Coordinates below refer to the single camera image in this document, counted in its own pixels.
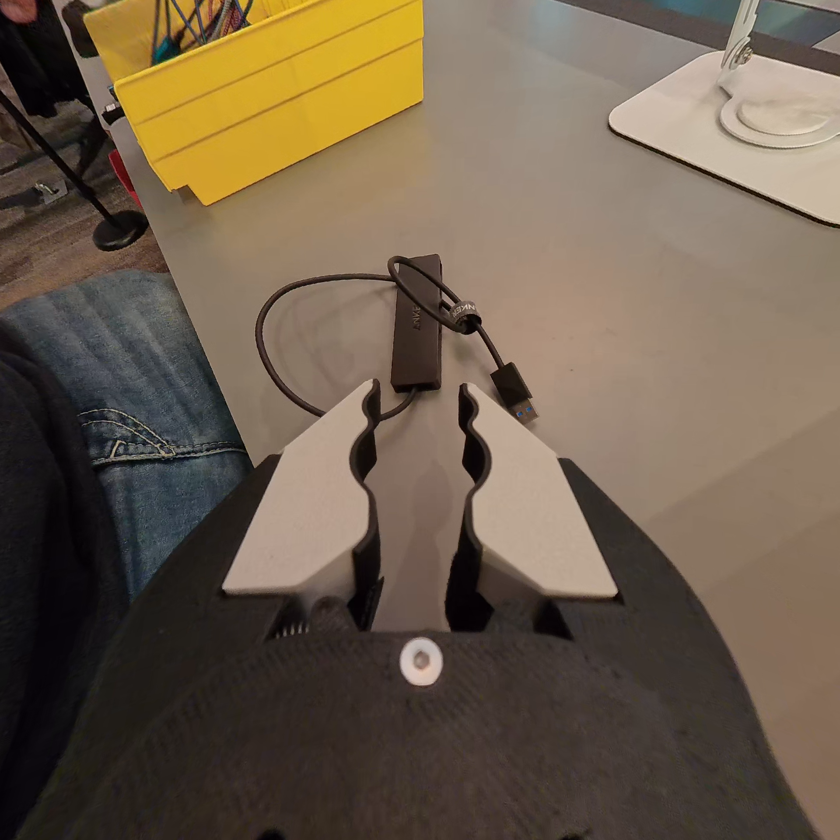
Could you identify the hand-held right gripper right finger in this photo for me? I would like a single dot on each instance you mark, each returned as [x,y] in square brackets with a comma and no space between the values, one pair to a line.
[538,525]

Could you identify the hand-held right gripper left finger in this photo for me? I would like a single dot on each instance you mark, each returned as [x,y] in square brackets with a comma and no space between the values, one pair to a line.
[295,525]

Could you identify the black usb hub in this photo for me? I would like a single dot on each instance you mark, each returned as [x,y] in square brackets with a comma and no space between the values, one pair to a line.
[418,328]

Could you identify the yellow plastic bin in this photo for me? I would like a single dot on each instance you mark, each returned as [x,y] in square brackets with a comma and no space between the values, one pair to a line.
[289,92]

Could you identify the black floor stand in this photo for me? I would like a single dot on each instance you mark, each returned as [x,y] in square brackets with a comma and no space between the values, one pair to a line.
[118,234]

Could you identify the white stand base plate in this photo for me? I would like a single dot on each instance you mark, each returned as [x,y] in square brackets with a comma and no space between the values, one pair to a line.
[683,118]

